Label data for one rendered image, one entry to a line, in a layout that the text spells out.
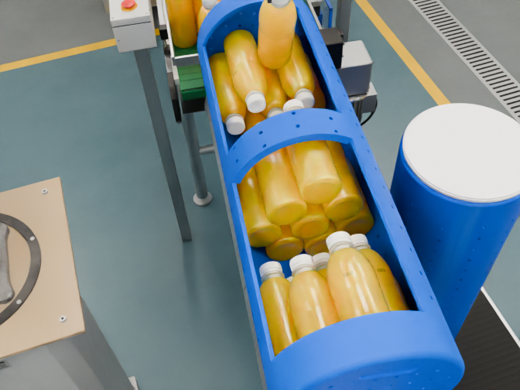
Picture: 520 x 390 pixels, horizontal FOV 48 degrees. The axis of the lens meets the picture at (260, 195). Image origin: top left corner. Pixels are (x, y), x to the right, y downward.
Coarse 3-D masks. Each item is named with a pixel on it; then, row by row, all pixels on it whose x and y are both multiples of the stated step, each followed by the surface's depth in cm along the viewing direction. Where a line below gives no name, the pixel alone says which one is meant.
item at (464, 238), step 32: (416, 192) 120; (416, 224) 126; (448, 224) 120; (480, 224) 118; (512, 224) 125; (448, 256) 128; (480, 256) 129; (448, 288) 138; (480, 288) 147; (448, 320) 153
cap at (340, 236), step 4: (336, 232) 91; (340, 232) 91; (344, 232) 91; (332, 236) 91; (336, 236) 91; (340, 236) 90; (344, 236) 91; (348, 236) 91; (328, 240) 91; (332, 240) 91; (336, 240) 90; (340, 240) 90; (344, 240) 90; (348, 240) 91; (328, 244) 91; (332, 244) 90; (328, 248) 92
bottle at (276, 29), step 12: (264, 0) 110; (264, 12) 109; (276, 12) 108; (288, 12) 108; (264, 24) 111; (276, 24) 109; (288, 24) 110; (264, 36) 115; (276, 36) 113; (288, 36) 114; (264, 48) 118; (276, 48) 117; (288, 48) 118; (264, 60) 122; (276, 60) 121; (288, 60) 124
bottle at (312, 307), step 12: (300, 276) 90; (312, 276) 90; (300, 288) 88; (312, 288) 88; (324, 288) 88; (300, 300) 87; (312, 300) 87; (324, 300) 87; (300, 312) 87; (312, 312) 85; (324, 312) 85; (336, 312) 86; (300, 324) 86; (312, 324) 84; (324, 324) 84; (300, 336) 85
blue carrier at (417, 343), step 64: (256, 0) 123; (320, 64) 114; (256, 128) 102; (320, 128) 99; (384, 192) 96; (256, 256) 109; (384, 256) 106; (256, 320) 89; (384, 320) 76; (320, 384) 75; (384, 384) 80; (448, 384) 85
